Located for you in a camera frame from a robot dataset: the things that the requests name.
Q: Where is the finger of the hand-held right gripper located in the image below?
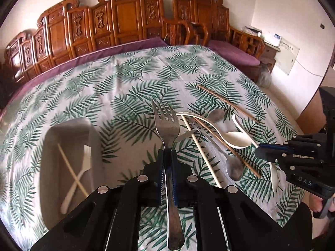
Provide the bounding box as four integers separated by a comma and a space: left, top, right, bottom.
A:
255, 133, 327, 160
273, 158, 326, 174

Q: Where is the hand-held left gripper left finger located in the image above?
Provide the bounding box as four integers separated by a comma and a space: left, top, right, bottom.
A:
30, 149, 165, 251

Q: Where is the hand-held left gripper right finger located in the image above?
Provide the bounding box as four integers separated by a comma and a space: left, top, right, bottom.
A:
170, 150, 312, 251

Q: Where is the cream spoon with straight handle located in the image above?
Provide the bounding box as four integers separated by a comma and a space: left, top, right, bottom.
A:
232, 114, 278, 192

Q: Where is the cream spoon with curved handle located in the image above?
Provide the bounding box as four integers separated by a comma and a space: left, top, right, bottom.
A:
177, 112, 252, 148

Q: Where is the brown chopstick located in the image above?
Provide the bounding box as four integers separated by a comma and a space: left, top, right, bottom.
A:
197, 84, 262, 124
195, 119, 262, 178

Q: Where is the metal fork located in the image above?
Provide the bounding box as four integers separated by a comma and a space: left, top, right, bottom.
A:
151, 99, 186, 251

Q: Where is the grey tray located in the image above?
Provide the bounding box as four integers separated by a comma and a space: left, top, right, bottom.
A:
38, 117, 104, 231

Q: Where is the person's right hand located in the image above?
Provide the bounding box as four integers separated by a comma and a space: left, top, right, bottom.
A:
311, 195, 325, 213

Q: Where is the brown wooden board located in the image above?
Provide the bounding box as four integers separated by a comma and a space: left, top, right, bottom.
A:
296, 89, 327, 134

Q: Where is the long metal spoon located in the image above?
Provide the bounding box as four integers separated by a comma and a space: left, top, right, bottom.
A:
188, 119, 245, 181

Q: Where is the cream chopstick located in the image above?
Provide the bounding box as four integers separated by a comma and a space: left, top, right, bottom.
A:
58, 143, 89, 197
181, 115, 222, 188

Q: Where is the cream plastic utensil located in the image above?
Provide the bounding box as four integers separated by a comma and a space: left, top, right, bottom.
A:
176, 129, 197, 142

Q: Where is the small metal spoon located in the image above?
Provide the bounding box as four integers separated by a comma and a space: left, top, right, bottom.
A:
208, 108, 225, 123

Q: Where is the grey plastic bag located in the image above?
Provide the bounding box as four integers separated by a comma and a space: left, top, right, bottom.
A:
258, 64, 273, 87

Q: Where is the cream plastic fork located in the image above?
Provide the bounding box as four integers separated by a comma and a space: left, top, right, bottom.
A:
61, 144, 92, 215

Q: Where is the wooden side table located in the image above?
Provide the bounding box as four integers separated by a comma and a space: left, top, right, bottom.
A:
258, 43, 278, 71

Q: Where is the white box device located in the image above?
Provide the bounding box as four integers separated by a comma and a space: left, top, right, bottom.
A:
264, 33, 282, 47

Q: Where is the purple armchair cushion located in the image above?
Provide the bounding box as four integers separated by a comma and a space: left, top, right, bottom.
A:
208, 40, 260, 67

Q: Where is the leaf print tablecloth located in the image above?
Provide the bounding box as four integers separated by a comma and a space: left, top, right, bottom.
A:
0, 44, 305, 251

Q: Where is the white printer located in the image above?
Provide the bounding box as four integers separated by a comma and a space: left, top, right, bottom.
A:
245, 26, 262, 37

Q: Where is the purple bench cushion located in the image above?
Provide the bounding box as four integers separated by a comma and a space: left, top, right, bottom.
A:
0, 37, 168, 115

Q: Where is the carved wooden armchair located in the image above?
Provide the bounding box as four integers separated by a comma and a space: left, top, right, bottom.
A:
164, 0, 265, 60

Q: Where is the carved wooden bench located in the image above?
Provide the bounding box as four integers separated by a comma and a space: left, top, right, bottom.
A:
4, 0, 168, 84

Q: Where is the wall cable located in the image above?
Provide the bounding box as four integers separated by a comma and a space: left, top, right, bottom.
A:
296, 57, 325, 78

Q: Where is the white wall panel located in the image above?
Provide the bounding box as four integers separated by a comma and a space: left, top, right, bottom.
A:
275, 38, 300, 76

